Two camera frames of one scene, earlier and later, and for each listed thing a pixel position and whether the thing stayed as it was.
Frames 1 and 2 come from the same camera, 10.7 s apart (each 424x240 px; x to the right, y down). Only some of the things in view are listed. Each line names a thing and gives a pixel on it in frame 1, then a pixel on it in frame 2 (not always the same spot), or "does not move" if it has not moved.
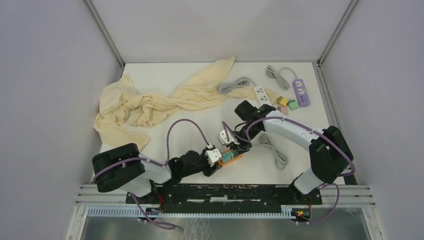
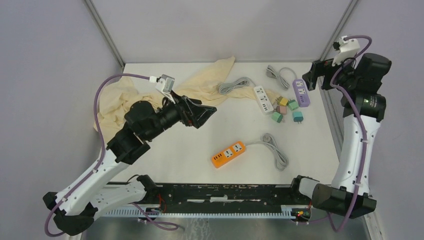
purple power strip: [302, 97] does not move
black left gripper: [210, 170] -> [193, 109]
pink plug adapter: [283, 109] does not move
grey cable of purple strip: [271, 72] does not move
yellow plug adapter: [281, 101] does not move
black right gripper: [242, 148] -> [320, 68]
